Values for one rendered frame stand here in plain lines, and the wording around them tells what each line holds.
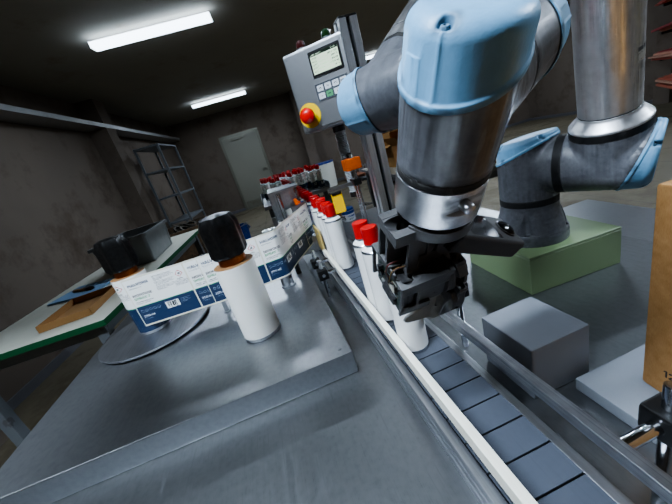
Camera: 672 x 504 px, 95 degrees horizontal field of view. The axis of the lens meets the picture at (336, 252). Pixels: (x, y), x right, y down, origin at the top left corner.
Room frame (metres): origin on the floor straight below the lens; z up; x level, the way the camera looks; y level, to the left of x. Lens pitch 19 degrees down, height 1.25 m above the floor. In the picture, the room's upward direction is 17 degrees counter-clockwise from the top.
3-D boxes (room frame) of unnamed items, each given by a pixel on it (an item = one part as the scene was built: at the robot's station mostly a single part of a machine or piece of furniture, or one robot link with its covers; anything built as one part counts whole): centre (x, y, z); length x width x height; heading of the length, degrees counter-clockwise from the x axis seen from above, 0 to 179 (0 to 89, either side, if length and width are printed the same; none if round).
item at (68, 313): (1.58, 1.38, 0.82); 0.34 x 0.24 x 0.04; 11
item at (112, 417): (0.83, 0.42, 0.86); 0.80 x 0.67 x 0.05; 9
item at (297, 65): (0.90, -0.11, 1.38); 0.17 x 0.10 x 0.19; 64
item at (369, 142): (0.85, -0.18, 1.17); 0.04 x 0.04 x 0.67; 9
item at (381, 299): (0.57, -0.07, 0.98); 0.05 x 0.05 x 0.20
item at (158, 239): (2.50, 1.50, 0.91); 0.60 x 0.40 x 0.22; 9
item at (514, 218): (0.66, -0.46, 0.97); 0.15 x 0.15 x 0.10
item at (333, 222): (0.89, -0.02, 0.98); 0.05 x 0.05 x 0.20
